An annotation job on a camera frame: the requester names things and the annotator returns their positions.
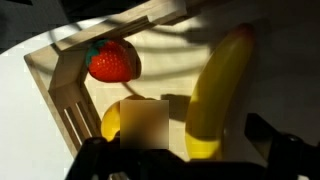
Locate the yellow toy banana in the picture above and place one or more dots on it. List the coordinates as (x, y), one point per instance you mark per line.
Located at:
(216, 96)

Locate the red toy strawberry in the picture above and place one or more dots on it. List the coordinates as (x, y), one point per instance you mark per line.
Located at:
(110, 63)

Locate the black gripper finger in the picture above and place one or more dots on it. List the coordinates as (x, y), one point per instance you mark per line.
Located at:
(260, 136)

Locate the light wooden tray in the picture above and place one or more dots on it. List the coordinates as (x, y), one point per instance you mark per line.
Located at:
(66, 90)

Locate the yellow toy lemon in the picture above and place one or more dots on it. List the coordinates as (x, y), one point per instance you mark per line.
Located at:
(110, 123)

